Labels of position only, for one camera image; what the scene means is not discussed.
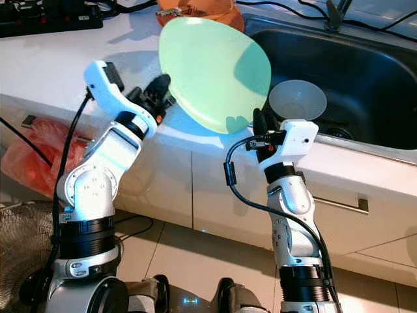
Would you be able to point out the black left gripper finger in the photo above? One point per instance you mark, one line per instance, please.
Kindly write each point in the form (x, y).
(158, 86)
(167, 104)

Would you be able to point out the grey black robot right leg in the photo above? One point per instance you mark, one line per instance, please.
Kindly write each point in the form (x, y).
(238, 300)

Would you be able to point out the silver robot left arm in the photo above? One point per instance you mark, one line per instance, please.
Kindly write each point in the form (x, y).
(98, 182)

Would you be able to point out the black power strip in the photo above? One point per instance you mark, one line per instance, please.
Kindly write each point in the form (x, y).
(52, 19)

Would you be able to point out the stainless steel sink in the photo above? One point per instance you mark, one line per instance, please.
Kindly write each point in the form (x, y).
(365, 65)

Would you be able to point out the brown food scraps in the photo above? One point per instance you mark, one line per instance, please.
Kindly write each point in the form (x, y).
(172, 9)

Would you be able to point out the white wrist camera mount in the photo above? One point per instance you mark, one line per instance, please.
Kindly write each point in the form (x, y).
(107, 88)
(300, 137)

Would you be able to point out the white bowl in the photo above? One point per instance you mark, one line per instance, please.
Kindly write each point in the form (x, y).
(300, 98)

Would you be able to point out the orange plate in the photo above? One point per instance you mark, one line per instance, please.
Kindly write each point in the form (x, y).
(165, 23)

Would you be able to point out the dark faucet base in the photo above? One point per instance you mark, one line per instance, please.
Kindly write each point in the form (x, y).
(337, 19)

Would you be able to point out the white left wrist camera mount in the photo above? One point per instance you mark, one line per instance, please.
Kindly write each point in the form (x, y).
(107, 88)

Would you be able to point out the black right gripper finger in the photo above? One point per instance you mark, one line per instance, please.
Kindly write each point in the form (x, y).
(259, 122)
(272, 122)

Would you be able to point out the green plate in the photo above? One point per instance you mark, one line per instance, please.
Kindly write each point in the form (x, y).
(212, 72)

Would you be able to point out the red plastic bag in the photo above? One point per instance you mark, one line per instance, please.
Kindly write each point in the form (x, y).
(39, 156)

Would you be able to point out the white kitchen base cabinet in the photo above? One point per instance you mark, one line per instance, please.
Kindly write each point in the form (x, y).
(182, 189)

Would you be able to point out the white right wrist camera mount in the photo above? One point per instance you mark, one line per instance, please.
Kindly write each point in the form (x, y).
(300, 137)

